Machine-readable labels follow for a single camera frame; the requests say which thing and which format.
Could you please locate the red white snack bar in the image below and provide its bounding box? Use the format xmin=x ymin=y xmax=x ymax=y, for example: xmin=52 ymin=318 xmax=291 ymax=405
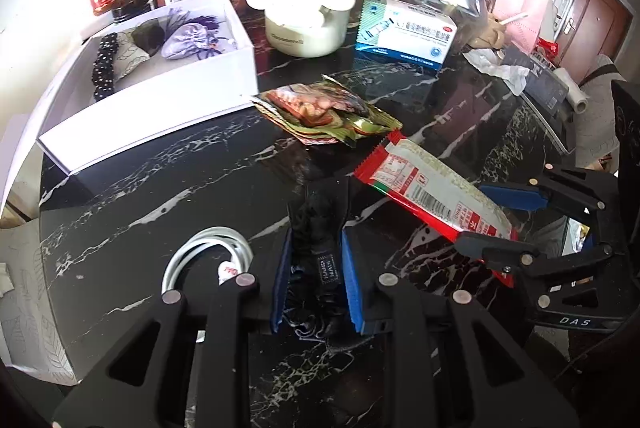
xmin=354 ymin=130 xmax=516 ymax=294

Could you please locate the white usb cable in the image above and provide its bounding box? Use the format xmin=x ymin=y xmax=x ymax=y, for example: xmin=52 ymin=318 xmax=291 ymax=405
xmin=160 ymin=227 xmax=255 ymax=344

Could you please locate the black hair tie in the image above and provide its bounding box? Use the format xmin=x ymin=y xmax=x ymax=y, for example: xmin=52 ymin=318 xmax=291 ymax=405
xmin=286 ymin=177 xmax=352 ymax=344

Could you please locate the green brown snack packet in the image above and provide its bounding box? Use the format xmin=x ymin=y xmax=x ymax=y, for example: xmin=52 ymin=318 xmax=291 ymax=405
xmin=250 ymin=75 xmax=402 ymax=148

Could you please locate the black polka dot scrunchie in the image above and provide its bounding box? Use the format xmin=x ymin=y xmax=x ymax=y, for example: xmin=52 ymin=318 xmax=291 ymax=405
xmin=91 ymin=33 xmax=118 ymax=101

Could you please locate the white printed snack packet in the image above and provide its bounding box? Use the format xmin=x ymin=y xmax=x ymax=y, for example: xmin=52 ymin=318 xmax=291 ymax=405
xmin=113 ymin=32 xmax=150 ymax=82

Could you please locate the lavender drawstring sachet pouch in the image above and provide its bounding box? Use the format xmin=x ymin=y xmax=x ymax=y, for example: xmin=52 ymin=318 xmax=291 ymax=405
xmin=160 ymin=8 xmax=238 ymax=61

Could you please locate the clear grey plastic cup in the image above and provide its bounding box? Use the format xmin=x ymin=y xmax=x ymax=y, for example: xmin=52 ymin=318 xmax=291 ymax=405
xmin=131 ymin=19 xmax=165 ymax=57

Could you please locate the crumpled white tissue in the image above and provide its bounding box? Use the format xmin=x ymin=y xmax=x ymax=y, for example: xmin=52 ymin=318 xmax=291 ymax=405
xmin=462 ymin=48 xmax=530 ymax=96

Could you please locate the grey leaf pattern cushion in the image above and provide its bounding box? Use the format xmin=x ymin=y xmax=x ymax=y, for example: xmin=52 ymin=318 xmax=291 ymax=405
xmin=1 ymin=220 xmax=77 ymax=386

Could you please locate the blue white medicine box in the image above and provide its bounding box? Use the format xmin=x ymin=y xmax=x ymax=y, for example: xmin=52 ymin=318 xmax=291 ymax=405
xmin=355 ymin=0 xmax=457 ymax=72

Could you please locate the white open gift box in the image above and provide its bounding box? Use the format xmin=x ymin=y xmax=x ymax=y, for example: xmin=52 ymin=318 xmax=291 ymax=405
xmin=0 ymin=0 xmax=260 ymax=219

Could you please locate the dark green glass jar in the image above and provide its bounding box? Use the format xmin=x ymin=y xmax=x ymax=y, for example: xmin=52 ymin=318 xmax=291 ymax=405
xmin=112 ymin=0 xmax=151 ymax=23

